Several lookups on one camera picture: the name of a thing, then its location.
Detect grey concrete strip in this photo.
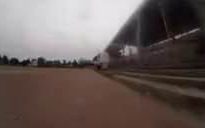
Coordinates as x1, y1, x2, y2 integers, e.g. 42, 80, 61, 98
96, 68, 205, 118

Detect row of trees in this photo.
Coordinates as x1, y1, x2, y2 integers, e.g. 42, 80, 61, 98
0, 51, 94, 68

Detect roofed grandstand building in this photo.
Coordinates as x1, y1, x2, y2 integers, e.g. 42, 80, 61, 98
93, 0, 205, 73

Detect grass field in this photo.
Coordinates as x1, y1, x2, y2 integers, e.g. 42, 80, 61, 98
0, 64, 58, 72

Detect red running track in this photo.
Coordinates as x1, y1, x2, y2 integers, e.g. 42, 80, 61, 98
0, 67, 205, 128

